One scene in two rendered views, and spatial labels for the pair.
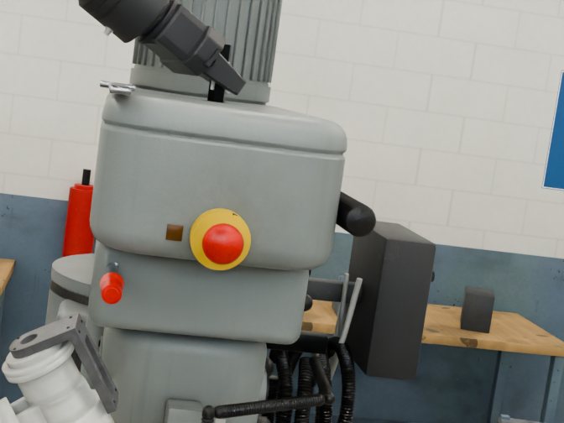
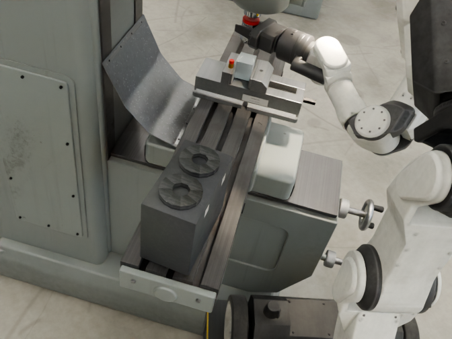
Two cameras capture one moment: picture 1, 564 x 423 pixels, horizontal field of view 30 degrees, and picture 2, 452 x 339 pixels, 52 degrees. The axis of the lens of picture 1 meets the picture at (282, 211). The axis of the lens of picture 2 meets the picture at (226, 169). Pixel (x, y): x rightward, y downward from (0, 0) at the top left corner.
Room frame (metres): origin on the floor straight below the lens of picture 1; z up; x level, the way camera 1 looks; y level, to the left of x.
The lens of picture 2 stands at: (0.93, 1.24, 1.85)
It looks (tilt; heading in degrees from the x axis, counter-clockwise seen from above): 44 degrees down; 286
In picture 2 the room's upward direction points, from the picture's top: 11 degrees clockwise
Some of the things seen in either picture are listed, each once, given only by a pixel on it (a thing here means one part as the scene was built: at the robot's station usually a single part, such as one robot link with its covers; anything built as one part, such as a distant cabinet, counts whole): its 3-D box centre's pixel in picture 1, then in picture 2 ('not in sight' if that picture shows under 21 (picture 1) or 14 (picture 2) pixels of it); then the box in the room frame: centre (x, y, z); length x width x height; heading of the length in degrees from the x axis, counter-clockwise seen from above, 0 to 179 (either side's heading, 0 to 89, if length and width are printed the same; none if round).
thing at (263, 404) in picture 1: (276, 404); not in sight; (1.10, -0.02, 1.58); 0.17 x 0.01 x 0.01; 132
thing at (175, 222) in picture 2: not in sight; (186, 204); (1.18, 0.60, 1.05); 0.22 x 0.12 x 0.20; 94
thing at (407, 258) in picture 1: (388, 296); not in sight; (1.62, -0.18, 1.62); 0.20 x 0.09 x 0.21; 10
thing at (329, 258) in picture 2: not in sight; (352, 265); (0.72, 0.14, 0.53); 0.22 x 0.06 x 0.06; 10
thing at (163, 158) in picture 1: (206, 166); not in sight; (1.28, 0.10, 1.81); 0.47 x 0.26 x 0.16; 10
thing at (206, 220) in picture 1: (220, 238); not in sight; (1.04, 0.06, 1.76); 0.06 x 0.02 x 0.06; 100
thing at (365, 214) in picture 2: not in sight; (356, 212); (0.77, 0.01, 0.65); 0.16 x 0.12 x 0.12; 10
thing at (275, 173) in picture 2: not in sight; (227, 142); (1.26, 0.10, 0.81); 0.50 x 0.35 x 0.12; 10
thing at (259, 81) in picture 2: not in sight; (261, 76); (1.22, 0.00, 1.04); 0.12 x 0.06 x 0.04; 100
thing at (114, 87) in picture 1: (118, 87); not in sight; (1.10, 0.19, 1.89); 0.24 x 0.04 x 0.01; 11
